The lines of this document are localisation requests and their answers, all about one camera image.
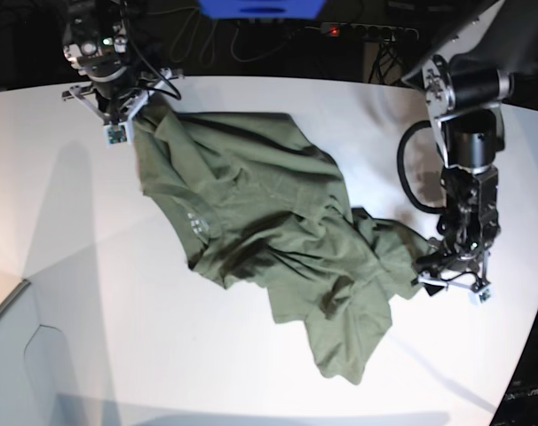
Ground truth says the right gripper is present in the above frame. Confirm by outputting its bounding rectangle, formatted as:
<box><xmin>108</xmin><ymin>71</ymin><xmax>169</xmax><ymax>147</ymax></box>
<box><xmin>61</xmin><ymin>39</ymin><xmax>183</xmax><ymax>146</ymax></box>

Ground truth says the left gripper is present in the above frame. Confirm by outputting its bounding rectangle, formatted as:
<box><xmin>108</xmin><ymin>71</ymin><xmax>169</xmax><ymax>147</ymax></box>
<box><xmin>412</xmin><ymin>170</ymin><xmax>501</xmax><ymax>304</ymax></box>

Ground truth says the green t-shirt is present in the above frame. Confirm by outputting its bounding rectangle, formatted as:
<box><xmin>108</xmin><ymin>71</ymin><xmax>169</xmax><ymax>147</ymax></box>
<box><xmin>134</xmin><ymin>104</ymin><xmax>431</xmax><ymax>385</ymax></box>

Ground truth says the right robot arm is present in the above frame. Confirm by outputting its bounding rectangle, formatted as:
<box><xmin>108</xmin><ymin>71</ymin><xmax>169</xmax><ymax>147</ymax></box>
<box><xmin>61</xmin><ymin>1</ymin><xmax>183</xmax><ymax>146</ymax></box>

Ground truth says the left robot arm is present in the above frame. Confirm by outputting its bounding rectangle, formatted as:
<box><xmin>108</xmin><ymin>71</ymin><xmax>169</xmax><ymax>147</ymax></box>
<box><xmin>396</xmin><ymin>1</ymin><xmax>538</xmax><ymax>304</ymax></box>

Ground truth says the blue box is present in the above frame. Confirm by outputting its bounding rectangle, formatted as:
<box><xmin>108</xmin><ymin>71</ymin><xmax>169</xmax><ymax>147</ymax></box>
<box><xmin>199</xmin><ymin>0</ymin><xmax>326</xmax><ymax>20</ymax></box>

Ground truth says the black device at table edge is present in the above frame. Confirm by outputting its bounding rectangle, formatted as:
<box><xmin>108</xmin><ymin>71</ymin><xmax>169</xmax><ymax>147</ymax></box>
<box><xmin>491</xmin><ymin>312</ymin><xmax>538</xmax><ymax>426</ymax></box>

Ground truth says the black power strip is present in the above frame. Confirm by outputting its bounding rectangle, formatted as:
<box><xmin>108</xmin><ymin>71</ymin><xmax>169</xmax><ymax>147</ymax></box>
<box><xmin>319</xmin><ymin>22</ymin><xmax>420</xmax><ymax>43</ymax></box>

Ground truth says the white cable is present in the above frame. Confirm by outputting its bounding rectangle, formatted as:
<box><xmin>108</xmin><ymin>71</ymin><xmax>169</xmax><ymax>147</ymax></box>
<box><xmin>169</xmin><ymin>0</ymin><xmax>297</xmax><ymax>66</ymax></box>

